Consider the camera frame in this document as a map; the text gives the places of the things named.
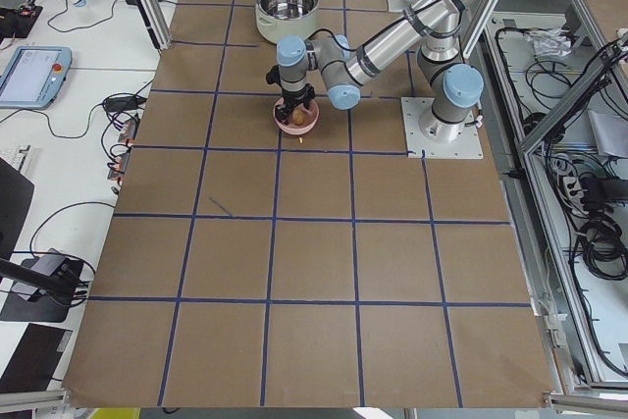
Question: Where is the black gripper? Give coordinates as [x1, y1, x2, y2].
[266, 65, 315, 124]

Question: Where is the brown egg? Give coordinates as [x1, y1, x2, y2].
[292, 110, 305, 126]

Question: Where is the pale green cooking pot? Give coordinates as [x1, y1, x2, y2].
[255, 0, 319, 44]

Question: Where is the pink bowl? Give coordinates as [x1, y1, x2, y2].
[273, 99, 320, 136]

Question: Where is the black power adapter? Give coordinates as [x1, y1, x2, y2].
[102, 95, 146, 114]

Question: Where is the crumpled white paper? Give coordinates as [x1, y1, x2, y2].
[524, 28, 572, 57]

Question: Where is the teach pendant tablet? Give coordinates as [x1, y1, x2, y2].
[1, 46, 73, 110]

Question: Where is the black laptop corner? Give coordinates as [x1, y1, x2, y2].
[1, 323, 72, 393]

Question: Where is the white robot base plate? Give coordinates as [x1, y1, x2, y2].
[401, 97, 484, 160]

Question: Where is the black cable bundle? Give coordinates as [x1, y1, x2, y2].
[571, 217, 628, 278]

